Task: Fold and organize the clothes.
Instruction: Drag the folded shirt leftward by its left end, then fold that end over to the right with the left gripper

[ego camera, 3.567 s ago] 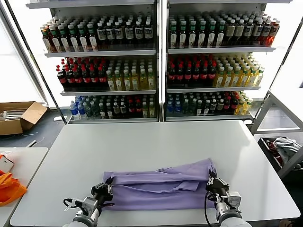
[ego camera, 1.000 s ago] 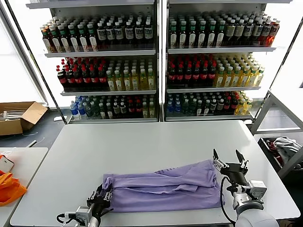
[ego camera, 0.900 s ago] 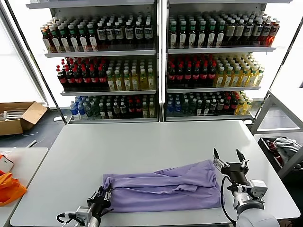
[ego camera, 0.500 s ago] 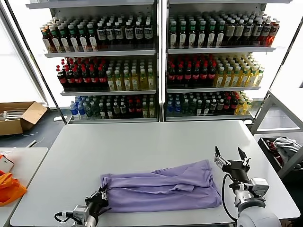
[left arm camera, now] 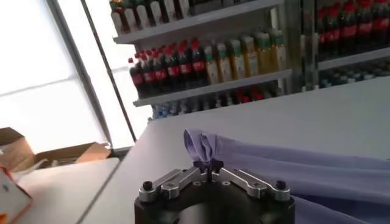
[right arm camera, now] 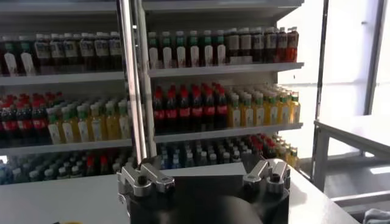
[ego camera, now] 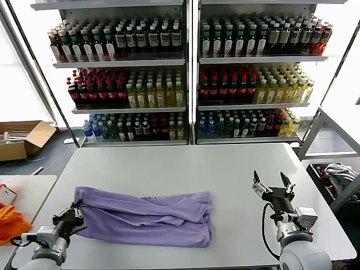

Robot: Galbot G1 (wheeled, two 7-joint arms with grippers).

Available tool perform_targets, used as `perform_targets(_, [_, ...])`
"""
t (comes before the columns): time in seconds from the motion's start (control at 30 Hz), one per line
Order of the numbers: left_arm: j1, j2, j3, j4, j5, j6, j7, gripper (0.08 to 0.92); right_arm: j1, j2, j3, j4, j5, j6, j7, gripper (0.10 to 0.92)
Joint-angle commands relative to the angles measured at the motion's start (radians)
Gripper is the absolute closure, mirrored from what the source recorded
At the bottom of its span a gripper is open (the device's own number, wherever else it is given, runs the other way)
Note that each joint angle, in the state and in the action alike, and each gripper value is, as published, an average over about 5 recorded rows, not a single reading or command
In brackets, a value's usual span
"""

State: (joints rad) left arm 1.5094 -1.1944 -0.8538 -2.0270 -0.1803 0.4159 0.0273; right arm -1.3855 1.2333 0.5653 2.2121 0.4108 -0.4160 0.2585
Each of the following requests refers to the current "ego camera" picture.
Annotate open cardboard box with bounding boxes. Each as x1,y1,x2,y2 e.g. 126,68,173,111
0,120,58,162

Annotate red drink bottle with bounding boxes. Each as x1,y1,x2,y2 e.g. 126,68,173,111
320,22,334,55

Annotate black storage bin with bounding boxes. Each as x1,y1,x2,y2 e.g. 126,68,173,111
305,162,360,210

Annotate grey crumpled garment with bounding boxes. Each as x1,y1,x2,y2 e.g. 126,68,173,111
325,163,359,192

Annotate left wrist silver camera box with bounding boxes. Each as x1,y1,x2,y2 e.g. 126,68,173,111
35,226,56,246

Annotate red tea bottle white label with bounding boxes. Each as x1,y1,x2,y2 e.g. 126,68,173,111
50,33,62,63

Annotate white plastic strips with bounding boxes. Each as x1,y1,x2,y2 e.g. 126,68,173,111
0,128,30,145

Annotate grey window frame bar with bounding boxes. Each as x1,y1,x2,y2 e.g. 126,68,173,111
0,5,59,127

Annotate white side table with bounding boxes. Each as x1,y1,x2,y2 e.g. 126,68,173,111
0,174,59,270

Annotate dark red garment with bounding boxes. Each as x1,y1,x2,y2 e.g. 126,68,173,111
316,166,338,199

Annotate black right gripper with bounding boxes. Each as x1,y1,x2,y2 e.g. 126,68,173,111
252,170,296,215

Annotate dark bottle beige label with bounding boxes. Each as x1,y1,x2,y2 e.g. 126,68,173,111
278,22,292,54
268,22,281,54

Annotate grey metal frame table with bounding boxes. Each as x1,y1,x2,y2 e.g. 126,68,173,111
296,106,360,214

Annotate green cap bottle white label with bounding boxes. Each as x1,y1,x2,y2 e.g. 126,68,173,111
258,24,269,56
213,24,223,58
201,24,212,59
93,28,107,62
81,28,96,62
70,29,85,62
247,24,258,57
235,24,246,57
60,30,74,63
104,27,118,61
224,24,235,58

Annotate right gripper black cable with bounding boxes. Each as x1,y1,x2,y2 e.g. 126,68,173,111
262,202,282,257

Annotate purple printed T-shirt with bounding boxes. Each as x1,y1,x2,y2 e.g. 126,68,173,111
74,186,213,248

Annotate orange fabric bag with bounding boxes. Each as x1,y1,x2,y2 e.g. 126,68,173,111
0,182,33,246

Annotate white black camera cable plug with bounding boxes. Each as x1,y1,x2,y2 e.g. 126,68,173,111
10,232,38,248

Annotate small white box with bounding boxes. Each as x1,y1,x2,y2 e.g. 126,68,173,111
0,185,19,205

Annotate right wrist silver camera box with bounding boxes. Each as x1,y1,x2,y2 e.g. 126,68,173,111
295,206,319,231

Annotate dark bottle blue grey label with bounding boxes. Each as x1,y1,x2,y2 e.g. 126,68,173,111
115,26,128,56
136,25,148,55
160,24,172,54
300,22,313,54
290,22,303,54
148,25,160,54
310,22,324,55
172,24,182,53
126,25,138,55

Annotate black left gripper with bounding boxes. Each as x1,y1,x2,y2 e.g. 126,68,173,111
52,201,84,237

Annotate black metal frame pole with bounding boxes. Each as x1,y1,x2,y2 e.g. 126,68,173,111
4,0,82,148

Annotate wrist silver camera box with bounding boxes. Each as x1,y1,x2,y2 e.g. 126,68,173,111
295,206,319,231
35,226,56,246

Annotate grey metal drinks shelf unit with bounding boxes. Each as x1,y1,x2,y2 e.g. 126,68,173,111
30,0,191,149
191,0,348,146

